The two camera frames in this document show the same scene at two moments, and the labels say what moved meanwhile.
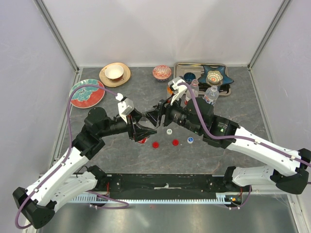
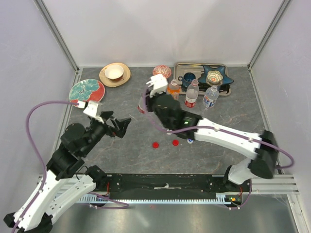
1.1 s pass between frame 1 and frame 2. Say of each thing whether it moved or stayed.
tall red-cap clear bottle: stayed
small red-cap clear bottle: moved
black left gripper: moved
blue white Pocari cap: stayed
